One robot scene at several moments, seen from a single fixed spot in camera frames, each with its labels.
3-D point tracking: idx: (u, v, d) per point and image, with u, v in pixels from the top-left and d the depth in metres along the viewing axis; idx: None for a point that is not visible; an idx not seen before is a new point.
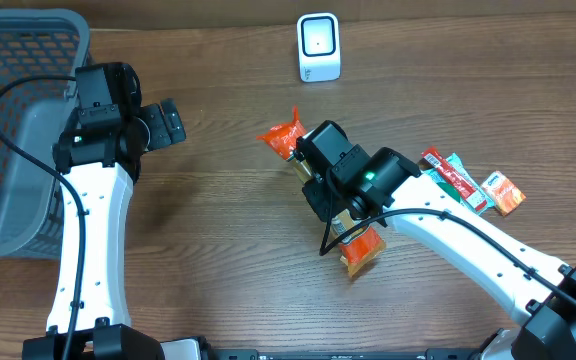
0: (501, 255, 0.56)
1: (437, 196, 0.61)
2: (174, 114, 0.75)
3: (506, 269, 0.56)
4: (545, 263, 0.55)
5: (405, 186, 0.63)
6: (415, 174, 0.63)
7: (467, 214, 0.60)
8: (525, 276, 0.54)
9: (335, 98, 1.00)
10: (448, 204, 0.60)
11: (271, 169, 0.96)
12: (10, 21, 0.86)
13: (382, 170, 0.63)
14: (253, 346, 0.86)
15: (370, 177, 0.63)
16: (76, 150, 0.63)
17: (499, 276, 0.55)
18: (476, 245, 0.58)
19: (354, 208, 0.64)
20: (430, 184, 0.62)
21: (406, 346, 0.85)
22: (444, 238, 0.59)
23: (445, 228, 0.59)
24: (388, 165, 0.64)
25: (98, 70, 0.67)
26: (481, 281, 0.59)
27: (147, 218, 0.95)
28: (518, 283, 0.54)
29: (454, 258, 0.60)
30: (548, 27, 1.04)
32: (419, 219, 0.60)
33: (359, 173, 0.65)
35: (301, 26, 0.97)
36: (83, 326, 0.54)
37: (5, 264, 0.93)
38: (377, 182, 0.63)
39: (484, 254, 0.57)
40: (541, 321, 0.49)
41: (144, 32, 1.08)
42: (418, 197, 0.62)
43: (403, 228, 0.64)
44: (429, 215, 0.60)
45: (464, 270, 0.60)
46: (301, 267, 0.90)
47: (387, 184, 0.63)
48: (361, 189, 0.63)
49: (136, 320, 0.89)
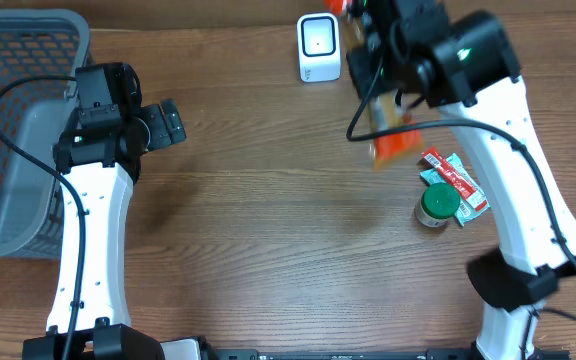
0: (546, 210, 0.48)
1: (519, 119, 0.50)
2: (173, 114, 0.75)
3: (540, 225, 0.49)
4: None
5: (490, 90, 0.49)
6: (513, 79, 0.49)
7: (538, 153, 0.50)
8: (553, 240, 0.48)
9: (335, 98, 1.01)
10: (525, 133, 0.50)
11: (271, 169, 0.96)
12: (11, 21, 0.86)
13: (473, 39, 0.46)
14: (253, 346, 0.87)
15: (462, 54, 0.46)
16: (76, 149, 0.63)
17: (531, 229, 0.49)
18: (529, 186, 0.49)
19: (419, 74, 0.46)
20: (521, 102, 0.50)
21: (406, 346, 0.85)
22: (501, 168, 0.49)
23: (507, 158, 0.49)
24: (482, 35, 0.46)
25: (98, 71, 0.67)
26: (503, 216, 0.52)
27: (147, 218, 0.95)
28: (542, 242, 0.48)
29: (495, 187, 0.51)
30: (548, 27, 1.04)
32: (489, 139, 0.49)
33: (438, 32, 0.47)
35: (301, 27, 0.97)
36: (83, 326, 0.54)
37: (5, 264, 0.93)
38: (465, 62, 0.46)
39: (530, 198, 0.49)
40: (542, 282, 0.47)
41: (144, 32, 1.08)
42: (499, 113, 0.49)
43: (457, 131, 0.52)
44: (504, 140, 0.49)
45: (493, 198, 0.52)
46: (301, 267, 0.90)
47: (474, 60, 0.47)
48: (439, 55, 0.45)
49: (136, 320, 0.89)
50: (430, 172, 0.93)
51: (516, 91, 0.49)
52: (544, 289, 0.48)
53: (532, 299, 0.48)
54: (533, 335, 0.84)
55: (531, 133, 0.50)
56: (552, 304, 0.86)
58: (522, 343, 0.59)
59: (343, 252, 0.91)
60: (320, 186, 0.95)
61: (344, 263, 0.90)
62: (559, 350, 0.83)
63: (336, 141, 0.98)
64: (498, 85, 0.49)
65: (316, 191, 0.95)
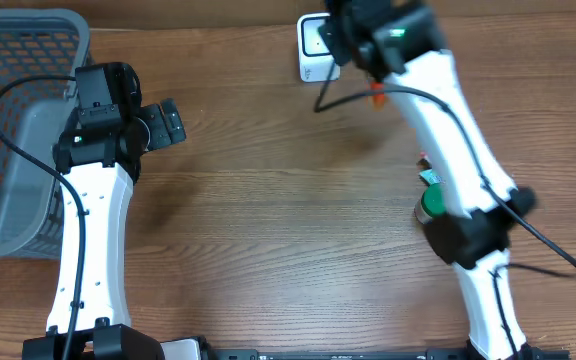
0: (473, 160, 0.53)
1: (447, 85, 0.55)
2: (174, 114, 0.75)
3: (471, 175, 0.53)
4: (504, 186, 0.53)
5: (424, 62, 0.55)
6: (441, 52, 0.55)
7: (465, 114, 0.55)
8: (481, 186, 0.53)
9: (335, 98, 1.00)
10: (452, 97, 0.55)
11: (271, 169, 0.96)
12: (10, 21, 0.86)
13: (407, 21, 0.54)
14: (253, 346, 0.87)
15: (395, 34, 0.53)
16: (76, 149, 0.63)
17: (460, 179, 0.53)
18: (457, 142, 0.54)
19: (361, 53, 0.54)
20: (448, 70, 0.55)
21: (406, 346, 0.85)
22: (432, 128, 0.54)
23: (438, 119, 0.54)
24: (416, 17, 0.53)
25: (98, 71, 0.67)
26: (442, 176, 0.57)
27: (147, 218, 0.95)
28: (473, 191, 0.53)
29: (432, 147, 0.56)
30: (548, 27, 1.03)
32: (420, 103, 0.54)
33: (380, 13, 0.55)
35: (301, 27, 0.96)
36: (83, 326, 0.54)
37: (5, 264, 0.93)
38: (399, 43, 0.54)
39: (460, 152, 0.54)
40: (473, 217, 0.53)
41: (143, 31, 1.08)
42: (429, 79, 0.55)
43: (399, 101, 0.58)
44: (434, 103, 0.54)
45: (432, 159, 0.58)
46: (301, 267, 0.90)
47: (407, 39, 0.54)
48: (377, 38, 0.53)
49: (136, 320, 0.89)
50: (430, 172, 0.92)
51: (443, 60, 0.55)
52: (475, 223, 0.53)
53: (463, 232, 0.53)
54: (533, 335, 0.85)
55: (458, 96, 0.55)
56: (552, 304, 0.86)
58: (502, 320, 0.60)
59: (343, 252, 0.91)
60: (320, 186, 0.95)
61: (344, 263, 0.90)
62: (559, 350, 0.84)
63: (337, 141, 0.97)
64: (430, 57, 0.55)
65: (316, 191, 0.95)
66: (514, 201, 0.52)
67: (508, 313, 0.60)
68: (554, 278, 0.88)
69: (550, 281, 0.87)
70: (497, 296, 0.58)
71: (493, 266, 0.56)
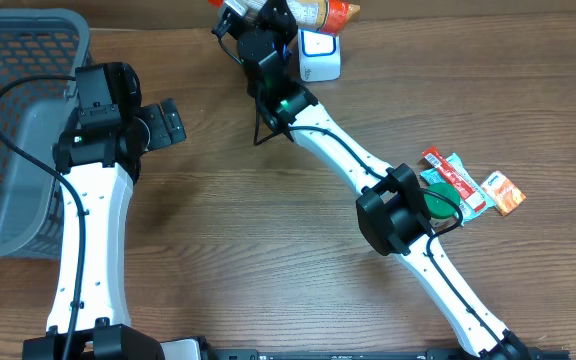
0: (354, 157, 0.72)
1: (323, 119, 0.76)
2: (174, 114, 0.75)
3: (356, 166, 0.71)
4: (382, 167, 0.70)
5: (304, 110, 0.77)
6: (314, 104, 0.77)
7: (342, 133, 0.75)
8: (365, 172, 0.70)
9: (335, 98, 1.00)
10: (330, 125, 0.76)
11: (271, 169, 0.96)
12: (11, 21, 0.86)
13: (294, 99, 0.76)
14: (253, 346, 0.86)
15: (284, 104, 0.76)
16: (76, 149, 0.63)
17: (351, 171, 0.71)
18: (339, 150, 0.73)
19: (271, 125, 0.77)
20: (321, 111, 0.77)
21: (406, 346, 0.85)
22: (324, 147, 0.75)
23: (325, 141, 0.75)
24: (299, 95, 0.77)
25: (98, 70, 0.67)
26: (343, 178, 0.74)
27: (147, 218, 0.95)
28: (360, 178, 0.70)
29: (330, 162, 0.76)
30: (548, 27, 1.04)
32: (309, 134, 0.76)
33: (277, 92, 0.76)
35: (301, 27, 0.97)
36: (83, 326, 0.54)
37: (5, 264, 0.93)
38: (289, 109, 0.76)
39: (344, 156, 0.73)
40: (368, 197, 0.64)
41: (143, 31, 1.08)
42: (310, 119, 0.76)
43: (302, 142, 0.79)
44: (317, 131, 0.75)
45: (334, 169, 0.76)
46: (301, 267, 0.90)
47: (293, 106, 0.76)
48: (281, 115, 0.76)
49: (135, 320, 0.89)
50: (430, 172, 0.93)
51: (317, 108, 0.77)
52: (370, 201, 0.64)
53: (363, 209, 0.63)
54: (532, 335, 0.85)
55: (332, 124, 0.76)
56: (552, 304, 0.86)
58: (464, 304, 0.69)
59: (343, 252, 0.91)
60: (321, 186, 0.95)
61: (343, 263, 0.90)
62: (560, 350, 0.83)
63: None
64: (308, 108, 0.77)
65: (316, 191, 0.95)
66: (393, 174, 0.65)
67: (468, 298, 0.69)
68: (553, 278, 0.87)
69: (550, 281, 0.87)
70: (444, 278, 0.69)
71: (423, 246, 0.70)
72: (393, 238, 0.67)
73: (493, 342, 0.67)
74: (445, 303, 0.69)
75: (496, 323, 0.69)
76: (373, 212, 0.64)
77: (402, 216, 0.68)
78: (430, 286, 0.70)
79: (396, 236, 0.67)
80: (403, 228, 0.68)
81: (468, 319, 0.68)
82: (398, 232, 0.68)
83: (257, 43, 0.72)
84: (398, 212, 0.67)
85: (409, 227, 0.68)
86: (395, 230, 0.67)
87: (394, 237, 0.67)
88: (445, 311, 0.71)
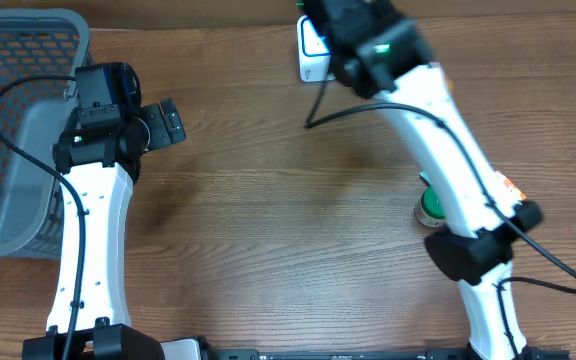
0: (473, 176, 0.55)
1: (440, 99, 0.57)
2: (173, 114, 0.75)
3: (473, 192, 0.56)
4: (508, 201, 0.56)
5: (413, 78, 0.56)
6: (429, 67, 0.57)
7: (459, 125, 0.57)
8: (486, 205, 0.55)
9: (335, 99, 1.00)
10: (446, 111, 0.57)
11: (271, 169, 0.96)
12: (11, 21, 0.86)
13: (394, 37, 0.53)
14: (253, 346, 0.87)
15: (380, 47, 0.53)
16: (76, 149, 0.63)
17: (464, 197, 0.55)
18: (453, 153, 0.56)
19: (353, 78, 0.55)
20: (439, 83, 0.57)
21: (406, 346, 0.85)
22: (427, 140, 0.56)
23: (436, 136, 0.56)
24: (398, 31, 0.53)
25: (98, 70, 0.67)
26: (443, 189, 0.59)
27: (147, 218, 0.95)
28: (477, 209, 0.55)
29: (428, 159, 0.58)
30: (548, 27, 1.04)
32: (415, 119, 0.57)
33: (370, 33, 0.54)
35: (301, 26, 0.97)
36: (83, 326, 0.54)
37: (5, 264, 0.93)
38: (384, 53, 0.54)
39: (460, 168, 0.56)
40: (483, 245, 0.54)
41: (144, 31, 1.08)
42: (420, 97, 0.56)
43: (392, 117, 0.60)
44: (428, 120, 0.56)
45: (430, 168, 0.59)
46: (301, 267, 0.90)
47: (391, 52, 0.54)
48: (364, 59, 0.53)
49: (135, 320, 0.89)
50: None
51: (433, 75, 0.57)
52: (483, 246, 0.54)
53: (475, 259, 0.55)
54: (532, 335, 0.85)
55: (450, 107, 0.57)
56: (552, 303, 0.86)
58: (505, 328, 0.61)
59: (343, 252, 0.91)
60: (321, 186, 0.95)
61: (343, 263, 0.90)
62: (559, 350, 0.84)
63: (336, 142, 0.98)
64: (419, 72, 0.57)
65: (316, 190, 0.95)
66: (519, 217, 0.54)
67: (510, 320, 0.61)
68: (553, 278, 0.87)
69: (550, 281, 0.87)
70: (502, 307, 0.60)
71: (498, 278, 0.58)
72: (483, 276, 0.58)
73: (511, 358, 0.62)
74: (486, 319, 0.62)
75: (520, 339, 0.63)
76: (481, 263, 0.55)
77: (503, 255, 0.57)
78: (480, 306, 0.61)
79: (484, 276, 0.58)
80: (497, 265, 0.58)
81: (500, 339, 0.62)
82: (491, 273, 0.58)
83: None
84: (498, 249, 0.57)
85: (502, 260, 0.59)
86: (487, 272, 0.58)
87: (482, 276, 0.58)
88: (480, 325, 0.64)
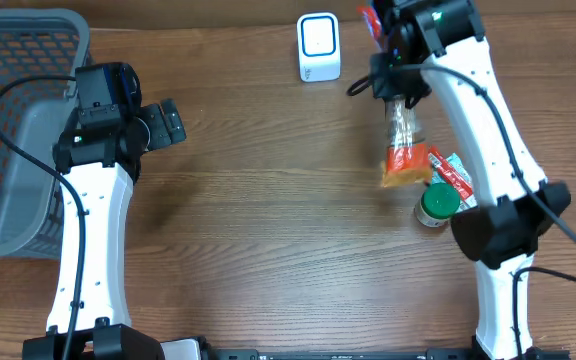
0: (504, 146, 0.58)
1: (484, 71, 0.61)
2: (174, 114, 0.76)
3: (501, 159, 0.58)
4: (534, 179, 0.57)
5: (464, 48, 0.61)
6: (478, 40, 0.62)
7: (498, 99, 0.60)
8: (511, 174, 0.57)
9: (335, 98, 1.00)
10: (488, 83, 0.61)
11: (271, 169, 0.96)
12: (10, 21, 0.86)
13: (449, 11, 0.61)
14: (253, 346, 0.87)
15: (435, 14, 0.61)
16: (75, 149, 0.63)
17: (492, 164, 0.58)
18: (487, 123, 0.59)
19: (403, 41, 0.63)
20: (485, 57, 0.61)
21: (406, 346, 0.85)
22: (464, 107, 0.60)
23: (473, 104, 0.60)
24: (455, 8, 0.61)
25: (98, 70, 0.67)
26: (471, 156, 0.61)
27: (147, 218, 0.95)
28: (502, 176, 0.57)
29: (462, 127, 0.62)
30: (548, 27, 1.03)
32: (457, 85, 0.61)
33: (427, 5, 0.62)
35: (301, 26, 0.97)
36: (83, 326, 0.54)
37: (5, 264, 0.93)
38: (438, 20, 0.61)
39: (492, 138, 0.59)
40: (502, 210, 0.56)
41: (143, 31, 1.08)
42: (466, 65, 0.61)
43: (437, 84, 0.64)
44: (469, 86, 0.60)
45: (463, 137, 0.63)
46: (301, 267, 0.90)
47: (445, 22, 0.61)
48: (419, 23, 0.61)
49: (136, 320, 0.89)
50: None
51: (481, 49, 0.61)
52: (503, 213, 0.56)
53: (492, 224, 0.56)
54: (532, 335, 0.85)
55: (492, 81, 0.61)
56: (552, 303, 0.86)
58: (513, 323, 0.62)
59: (343, 252, 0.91)
60: (321, 185, 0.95)
61: (344, 262, 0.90)
62: (559, 350, 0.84)
63: (337, 142, 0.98)
64: (469, 44, 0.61)
65: (317, 190, 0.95)
66: (544, 191, 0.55)
67: (520, 316, 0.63)
68: (553, 278, 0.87)
69: (550, 281, 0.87)
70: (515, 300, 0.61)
71: (515, 267, 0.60)
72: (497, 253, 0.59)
73: (514, 354, 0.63)
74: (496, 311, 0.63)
75: (526, 340, 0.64)
76: (496, 228, 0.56)
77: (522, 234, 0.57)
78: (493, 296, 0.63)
79: (498, 254, 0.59)
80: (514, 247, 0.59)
81: (506, 333, 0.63)
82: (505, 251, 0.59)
83: None
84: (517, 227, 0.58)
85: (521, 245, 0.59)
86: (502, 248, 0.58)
87: (496, 252, 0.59)
88: (488, 317, 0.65)
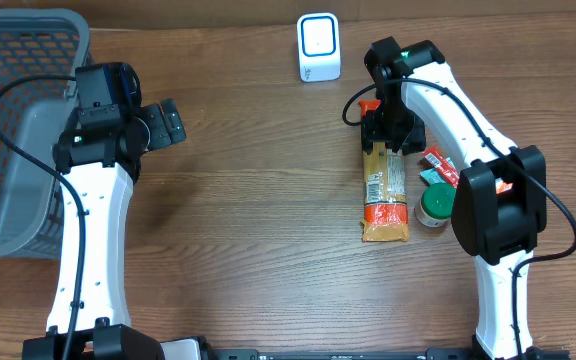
0: (471, 123, 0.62)
1: (447, 80, 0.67)
2: (174, 114, 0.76)
3: (471, 135, 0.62)
4: (505, 144, 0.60)
5: (429, 67, 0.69)
6: (439, 62, 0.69)
7: (463, 96, 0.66)
8: (482, 144, 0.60)
9: (335, 98, 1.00)
10: (451, 86, 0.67)
11: (271, 169, 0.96)
12: (11, 21, 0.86)
13: (417, 54, 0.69)
14: (253, 346, 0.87)
15: (404, 55, 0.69)
16: (76, 149, 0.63)
17: (463, 140, 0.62)
18: (455, 113, 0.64)
19: (383, 76, 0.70)
20: (446, 71, 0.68)
21: (406, 346, 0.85)
22: (435, 106, 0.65)
23: (441, 101, 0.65)
24: (423, 51, 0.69)
25: (98, 71, 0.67)
26: (451, 149, 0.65)
27: (147, 219, 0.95)
28: (475, 149, 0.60)
29: (439, 127, 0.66)
30: (548, 27, 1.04)
32: (425, 91, 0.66)
33: (397, 50, 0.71)
35: (301, 26, 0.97)
36: (83, 326, 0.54)
37: (5, 264, 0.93)
38: (409, 60, 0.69)
39: (461, 124, 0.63)
40: (476, 170, 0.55)
41: (144, 31, 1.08)
42: (431, 75, 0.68)
43: (411, 101, 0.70)
44: (434, 89, 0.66)
45: (441, 136, 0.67)
46: (301, 267, 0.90)
47: (414, 61, 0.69)
48: (393, 61, 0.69)
49: (135, 320, 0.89)
50: (430, 172, 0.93)
51: (442, 66, 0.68)
52: (479, 175, 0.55)
53: (467, 182, 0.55)
54: (532, 335, 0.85)
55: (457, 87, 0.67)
56: (552, 303, 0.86)
58: (513, 321, 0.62)
59: (343, 252, 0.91)
60: (321, 185, 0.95)
61: (343, 262, 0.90)
62: (559, 350, 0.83)
63: (336, 142, 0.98)
64: (433, 65, 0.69)
65: (316, 190, 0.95)
66: (517, 154, 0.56)
67: (519, 313, 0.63)
68: (553, 278, 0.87)
69: (550, 281, 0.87)
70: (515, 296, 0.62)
71: (514, 262, 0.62)
72: (490, 235, 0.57)
73: (514, 352, 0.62)
74: (496, 308, 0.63)
75: (525, 338, 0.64)
76: (477, 193, 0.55)
77: (515, 217, 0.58)
78: (493, 294, 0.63)
79: (497, 244, 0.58)
80: (506, 227, 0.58)
81: (506, 331, 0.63)
82: (498, 233, 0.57)
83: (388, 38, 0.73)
84: (505, 206, 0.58)
85: (514, 225, 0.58)
86: (498, 237, 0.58)
87: (495, 243, 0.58)
88: (488, 314, 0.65)
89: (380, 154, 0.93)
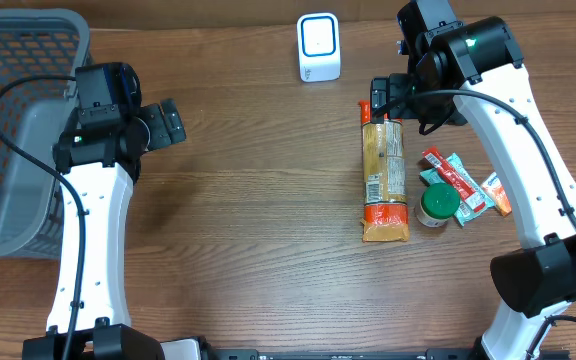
0: (551, 180, 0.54)
1: (524, 99, 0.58)
2: (174, 114, 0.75)
3: (547, 194, 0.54)
4: None
5: (499, 70, 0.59)
6: (516, 66, 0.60)
7: (541, 130, 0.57)
8: (560, 211, 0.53)
9: (334, 98, 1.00)
10: (527, 113, 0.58)
11: (271, 169, 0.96)
12: (11, 21, 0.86)
13: (481, 39, 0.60)
14: (253, 346, 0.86)
15: (468, 43, 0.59)
16: (76, 149, 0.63)
17: (537, 199, 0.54)
18: (530, 151, 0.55)
19: (436, 64, 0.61)
20: (524, 82, 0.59)
21: (406, 346, 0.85)
22: (505, 138, 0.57)
23: (514, 132, 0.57)
24: (488, 35, 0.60)
25: (98, 71, 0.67)
26: (513, 196, 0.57)
27: (147, 218, 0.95)
28: (550, 213, 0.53)
29: (503, 164, 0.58)
30: (548, 27, 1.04)
32: (495, 113, 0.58)
33: (460, 32, 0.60)
35: (301, 26, 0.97)
36: (83, 326, 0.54)
37: (5, 264, 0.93)
38: (472, 50, 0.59)
39: (536, 169, 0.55)
40: (549, 253, 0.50)
41: (144, 32, 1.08)
42: (503, 92, 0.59)
43: (472, 116, 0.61)
44: (508, 113, 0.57)
45: (503, 175, 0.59)
46: (301, 267, 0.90)
47: (478, 50, 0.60)
48: (451, 48, 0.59)
49: (136, 320, 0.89)
50: (430, 172, 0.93)
51: (519, 73, 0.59)
52: (552, 261, 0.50)
53: (541, 267, 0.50)
54: None
55: (533, 110, 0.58)
56: None
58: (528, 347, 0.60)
59: (343, 251, 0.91)
60: (321, 186, 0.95)
61: (343, 262, 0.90)
62: (559, 350, 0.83)
63: (336, 142, 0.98)
64: (507, 68, 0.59)
65: (316, 190, 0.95)
66: None
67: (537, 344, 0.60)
68: None
69: None
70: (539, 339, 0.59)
71: (551, 310, 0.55)
72: (541, 303, 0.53)
73: None
74: (515, 339, 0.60)
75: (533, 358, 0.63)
76: (546, 274, 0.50)
77: (575, 286, 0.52)
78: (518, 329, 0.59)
79: (543, 305, 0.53)
80: (560, 294, 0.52)
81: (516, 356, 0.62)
82: (549, 300, 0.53)
83: (436, 12, 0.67)
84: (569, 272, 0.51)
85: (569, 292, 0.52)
86: (548, 301, 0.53)
87: (541, 304, 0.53)
88: (503, 336, 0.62)
89: (380, 155, 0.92)
